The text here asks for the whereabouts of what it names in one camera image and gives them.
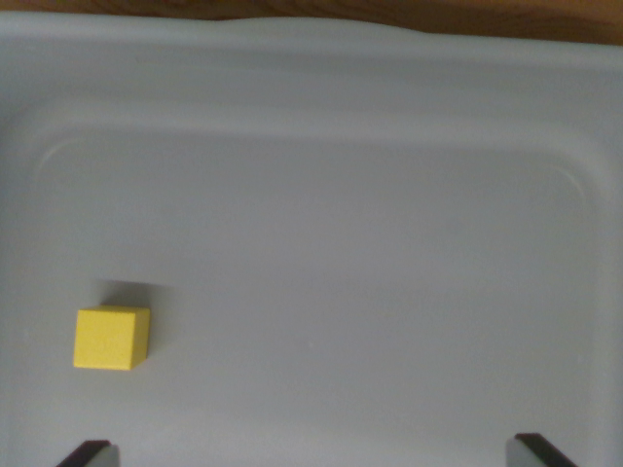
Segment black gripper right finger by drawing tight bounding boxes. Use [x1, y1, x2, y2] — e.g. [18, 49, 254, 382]
[505, 432, 580, 467]

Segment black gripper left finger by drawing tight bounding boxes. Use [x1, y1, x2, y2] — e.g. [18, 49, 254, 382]
[55, 439, 120, 467]

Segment yellow cube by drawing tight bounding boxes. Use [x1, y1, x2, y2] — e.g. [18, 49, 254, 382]
[72, 305, 152, 372]

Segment grey plastic bin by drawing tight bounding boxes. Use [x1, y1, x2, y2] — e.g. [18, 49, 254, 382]
[0, 10, 623, 467]

